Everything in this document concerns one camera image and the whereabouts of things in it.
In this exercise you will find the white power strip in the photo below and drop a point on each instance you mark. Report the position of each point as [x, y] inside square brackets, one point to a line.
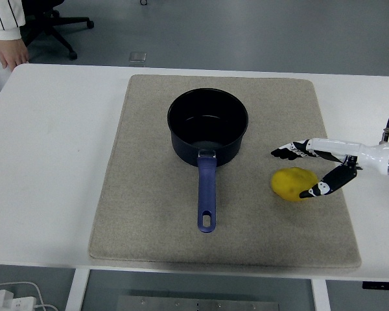
[9, 301]

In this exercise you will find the grey metal plate with screws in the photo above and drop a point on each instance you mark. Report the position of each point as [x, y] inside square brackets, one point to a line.
[197, 304]

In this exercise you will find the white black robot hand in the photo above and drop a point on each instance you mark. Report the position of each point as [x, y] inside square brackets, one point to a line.
[343, 149]

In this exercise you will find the person's hand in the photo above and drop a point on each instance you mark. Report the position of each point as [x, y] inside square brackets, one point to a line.
[11, 52]

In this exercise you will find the black office chair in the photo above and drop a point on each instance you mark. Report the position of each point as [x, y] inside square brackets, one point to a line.
[48, 22]

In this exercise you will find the white table leg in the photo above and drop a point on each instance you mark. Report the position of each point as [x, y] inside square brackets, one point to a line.
[76, 291]
[321, 296]

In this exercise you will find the person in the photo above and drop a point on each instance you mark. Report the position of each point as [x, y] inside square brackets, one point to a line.
[3, 16]

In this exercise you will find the grey floor socket plate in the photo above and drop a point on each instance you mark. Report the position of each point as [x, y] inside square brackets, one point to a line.
[138, 56]

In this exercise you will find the black table control panel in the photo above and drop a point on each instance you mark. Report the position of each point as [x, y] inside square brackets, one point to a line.
[382, 285]

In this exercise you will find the beige fabric mat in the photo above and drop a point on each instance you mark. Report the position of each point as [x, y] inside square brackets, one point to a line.
[149, 194]

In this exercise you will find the yellow potato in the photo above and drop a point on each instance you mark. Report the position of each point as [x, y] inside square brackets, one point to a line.
[288, 183]

